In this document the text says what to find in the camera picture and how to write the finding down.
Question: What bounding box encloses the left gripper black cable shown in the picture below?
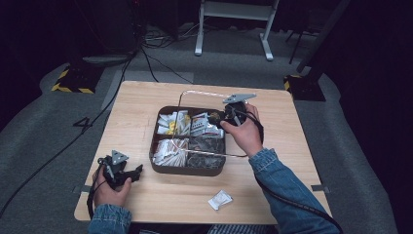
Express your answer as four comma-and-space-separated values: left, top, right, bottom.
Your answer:
87, 159, 109, 219

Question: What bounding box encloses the clear box lid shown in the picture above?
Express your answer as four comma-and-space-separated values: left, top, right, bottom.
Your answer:
169, 90, 249, 159

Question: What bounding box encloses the white metal stand frame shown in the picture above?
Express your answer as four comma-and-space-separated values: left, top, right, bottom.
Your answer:
194, 0, 281, 62

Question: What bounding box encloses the person's striped clothing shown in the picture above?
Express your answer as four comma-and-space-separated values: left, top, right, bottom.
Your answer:
139, 223, 277, 234

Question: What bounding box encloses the black slanted pole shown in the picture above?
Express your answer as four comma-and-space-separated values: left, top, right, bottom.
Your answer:
296, 0, 352, 74

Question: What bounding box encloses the pile of yellow-labelled white packets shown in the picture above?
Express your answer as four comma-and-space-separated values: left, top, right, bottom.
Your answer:
157, 110, 192, 137

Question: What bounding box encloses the person's right hand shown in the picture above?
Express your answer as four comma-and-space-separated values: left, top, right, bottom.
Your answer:
219, 103, 265, 159

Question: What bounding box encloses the dark compartment box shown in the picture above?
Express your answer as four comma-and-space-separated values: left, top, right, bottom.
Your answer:
148, 105, 227, 177

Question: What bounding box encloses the person's left hand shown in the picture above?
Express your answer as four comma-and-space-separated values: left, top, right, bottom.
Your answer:
94, 167, 132, 208

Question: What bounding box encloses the long black floor cable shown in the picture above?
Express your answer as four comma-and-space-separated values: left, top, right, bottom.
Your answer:
0, 53, 137, 218

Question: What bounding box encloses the pile of dark patterned packets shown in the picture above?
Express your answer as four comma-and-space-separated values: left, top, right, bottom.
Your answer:
187, 136, 226, 170

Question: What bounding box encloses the bundle of floor cables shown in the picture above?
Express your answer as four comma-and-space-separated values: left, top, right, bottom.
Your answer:
142, 22, 204, 50

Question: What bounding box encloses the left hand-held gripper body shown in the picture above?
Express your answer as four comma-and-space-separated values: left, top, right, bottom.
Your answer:
97, 149, 134, 189

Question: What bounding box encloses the single white sachet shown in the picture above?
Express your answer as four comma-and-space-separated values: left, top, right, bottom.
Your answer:
207, 189, 234, 212

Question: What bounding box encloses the thin black floor cable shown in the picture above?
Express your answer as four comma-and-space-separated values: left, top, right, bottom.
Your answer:
139, 45, 195, 85

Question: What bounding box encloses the pile of red-printed white packets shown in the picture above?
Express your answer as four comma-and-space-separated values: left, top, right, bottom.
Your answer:
190, 112, 226, 139

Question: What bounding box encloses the pile of paper stick sachets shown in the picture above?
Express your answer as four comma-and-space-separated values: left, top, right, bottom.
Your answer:
152, 137, 190, 168

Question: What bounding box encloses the black yellow-striped stand base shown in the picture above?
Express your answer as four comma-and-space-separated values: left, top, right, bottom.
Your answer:
282, 74, 326, 101
51, 64, 105, 95

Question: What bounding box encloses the grey tape tab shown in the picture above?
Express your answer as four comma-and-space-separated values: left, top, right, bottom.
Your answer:
311, 183, 331, 194
71, 184, 94, 195

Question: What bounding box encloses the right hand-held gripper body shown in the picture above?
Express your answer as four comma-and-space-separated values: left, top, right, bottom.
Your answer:
222, 93, 257, 127

